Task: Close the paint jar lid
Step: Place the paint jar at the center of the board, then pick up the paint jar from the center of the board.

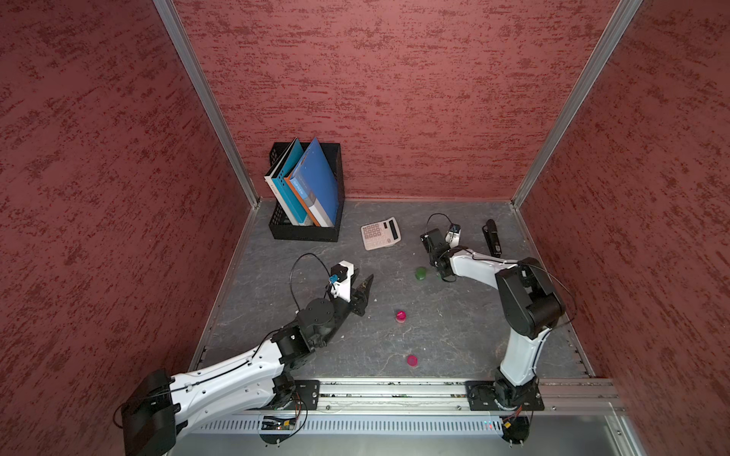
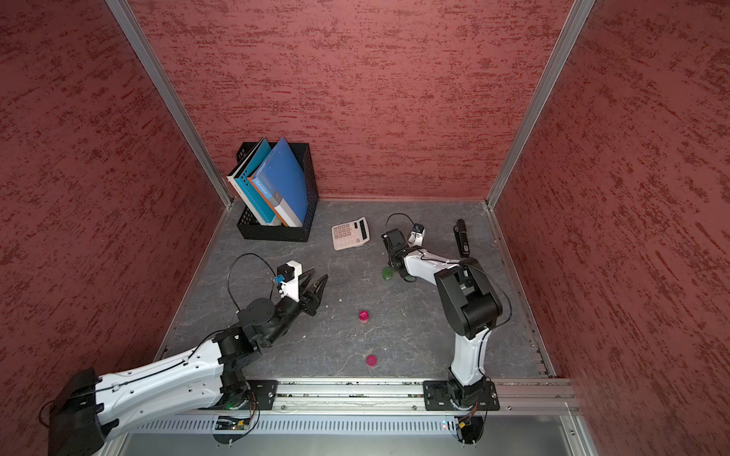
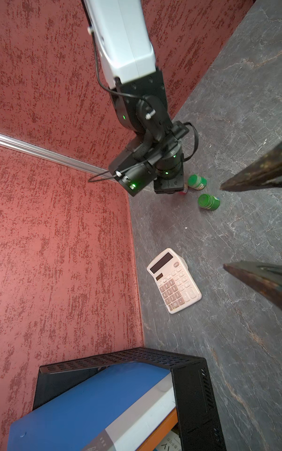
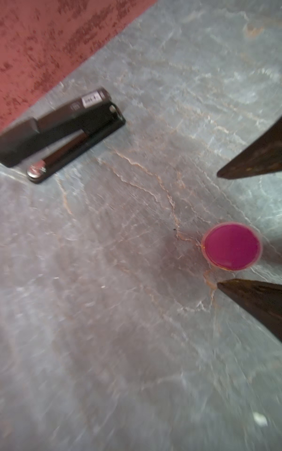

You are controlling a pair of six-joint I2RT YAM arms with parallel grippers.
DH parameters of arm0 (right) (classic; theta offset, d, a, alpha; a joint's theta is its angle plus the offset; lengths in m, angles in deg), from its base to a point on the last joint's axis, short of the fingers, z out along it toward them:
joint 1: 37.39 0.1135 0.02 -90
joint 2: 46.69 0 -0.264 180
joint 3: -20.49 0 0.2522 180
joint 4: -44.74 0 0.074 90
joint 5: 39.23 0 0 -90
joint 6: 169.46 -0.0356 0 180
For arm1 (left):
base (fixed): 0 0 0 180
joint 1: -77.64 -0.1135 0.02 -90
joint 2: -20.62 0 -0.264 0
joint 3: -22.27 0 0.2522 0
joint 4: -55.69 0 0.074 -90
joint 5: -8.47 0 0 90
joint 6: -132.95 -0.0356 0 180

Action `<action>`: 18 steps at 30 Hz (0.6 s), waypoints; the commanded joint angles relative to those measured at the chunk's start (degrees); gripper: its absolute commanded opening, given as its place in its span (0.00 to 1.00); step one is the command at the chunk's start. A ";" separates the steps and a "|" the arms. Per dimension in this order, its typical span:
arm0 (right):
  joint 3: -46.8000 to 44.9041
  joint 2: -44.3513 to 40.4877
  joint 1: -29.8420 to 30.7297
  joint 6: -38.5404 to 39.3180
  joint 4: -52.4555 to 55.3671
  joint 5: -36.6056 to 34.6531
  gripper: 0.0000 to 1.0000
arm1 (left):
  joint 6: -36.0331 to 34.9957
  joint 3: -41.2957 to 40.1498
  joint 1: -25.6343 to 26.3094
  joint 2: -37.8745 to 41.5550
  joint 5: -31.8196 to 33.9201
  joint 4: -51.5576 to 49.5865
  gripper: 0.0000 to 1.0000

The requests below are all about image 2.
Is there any green paint jar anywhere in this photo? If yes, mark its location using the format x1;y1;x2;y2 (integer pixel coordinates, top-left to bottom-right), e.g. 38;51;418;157
381;267;395;280

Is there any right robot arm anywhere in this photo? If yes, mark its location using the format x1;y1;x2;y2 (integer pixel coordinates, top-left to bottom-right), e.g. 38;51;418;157
381;218;508;412

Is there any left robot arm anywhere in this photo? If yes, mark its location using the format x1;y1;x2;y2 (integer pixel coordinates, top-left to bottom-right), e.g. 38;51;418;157
47;261;328;455

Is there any pink calculator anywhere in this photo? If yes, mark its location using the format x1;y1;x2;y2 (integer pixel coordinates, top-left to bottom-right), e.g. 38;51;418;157
331;218;372;251

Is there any black stapler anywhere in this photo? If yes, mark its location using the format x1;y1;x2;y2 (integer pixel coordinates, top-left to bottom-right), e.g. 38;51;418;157
454;218;471;258

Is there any black mesh file holder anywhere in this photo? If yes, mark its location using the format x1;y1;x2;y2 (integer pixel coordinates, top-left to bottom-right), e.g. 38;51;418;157
227;139;319;242

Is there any orange spine book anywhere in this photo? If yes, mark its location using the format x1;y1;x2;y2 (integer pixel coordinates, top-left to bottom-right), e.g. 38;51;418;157
246;179;282;226

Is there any blue book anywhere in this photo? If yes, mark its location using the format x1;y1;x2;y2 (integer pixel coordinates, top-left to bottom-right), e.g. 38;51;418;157
253;137;308;228

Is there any teal book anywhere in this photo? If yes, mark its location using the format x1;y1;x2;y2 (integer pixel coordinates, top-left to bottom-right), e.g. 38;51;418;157
227;138;279;226

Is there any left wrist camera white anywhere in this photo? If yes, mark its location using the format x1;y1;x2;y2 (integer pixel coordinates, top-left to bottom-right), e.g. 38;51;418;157
274;260;303;303

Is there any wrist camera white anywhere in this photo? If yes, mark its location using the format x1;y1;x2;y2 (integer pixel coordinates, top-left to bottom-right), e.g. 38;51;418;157
408;223;425;247
274;260;303;303

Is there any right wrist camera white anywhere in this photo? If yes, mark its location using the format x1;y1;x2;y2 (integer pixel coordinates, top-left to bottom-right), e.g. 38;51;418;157
408;223;425;247

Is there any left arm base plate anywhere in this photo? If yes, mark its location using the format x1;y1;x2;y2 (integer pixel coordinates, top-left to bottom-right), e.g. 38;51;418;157
222;380;279;410

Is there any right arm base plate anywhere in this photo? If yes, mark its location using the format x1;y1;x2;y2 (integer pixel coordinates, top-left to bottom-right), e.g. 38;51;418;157
422;378;500;412

